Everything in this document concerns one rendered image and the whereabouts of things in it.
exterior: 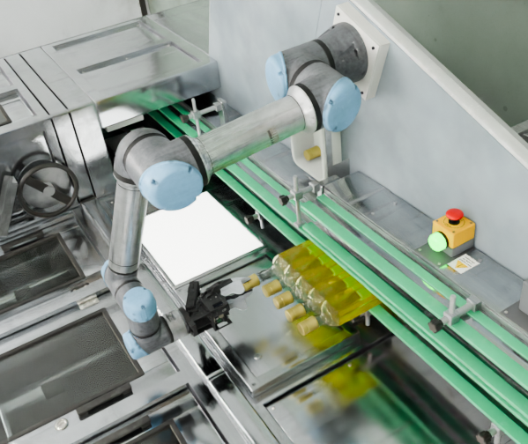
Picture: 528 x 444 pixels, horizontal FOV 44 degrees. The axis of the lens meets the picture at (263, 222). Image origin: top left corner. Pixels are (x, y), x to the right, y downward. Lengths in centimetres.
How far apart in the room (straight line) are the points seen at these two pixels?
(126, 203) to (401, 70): 72
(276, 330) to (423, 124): 68
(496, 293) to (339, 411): 48
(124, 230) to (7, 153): 92
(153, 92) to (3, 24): 279
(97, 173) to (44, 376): 86
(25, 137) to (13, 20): 281
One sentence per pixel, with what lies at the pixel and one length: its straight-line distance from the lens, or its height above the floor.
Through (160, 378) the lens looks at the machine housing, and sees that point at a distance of 184.
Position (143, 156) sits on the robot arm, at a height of 140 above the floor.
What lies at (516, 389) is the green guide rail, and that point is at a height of 93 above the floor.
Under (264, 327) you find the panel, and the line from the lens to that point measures 185.
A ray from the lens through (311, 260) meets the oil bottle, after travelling 180.
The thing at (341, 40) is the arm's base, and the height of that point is 83.
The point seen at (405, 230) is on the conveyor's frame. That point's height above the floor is 84.
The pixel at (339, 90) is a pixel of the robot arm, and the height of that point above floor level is 96.
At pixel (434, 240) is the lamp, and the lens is 159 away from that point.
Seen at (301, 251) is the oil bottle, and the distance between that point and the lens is 184.
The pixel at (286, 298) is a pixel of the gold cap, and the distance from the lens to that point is 172.
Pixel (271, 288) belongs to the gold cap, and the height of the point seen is 115.
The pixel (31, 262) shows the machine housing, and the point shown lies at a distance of 239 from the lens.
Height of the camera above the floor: 173
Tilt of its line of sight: 21 degrees down
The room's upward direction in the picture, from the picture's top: 114 degrees counter-clockwise
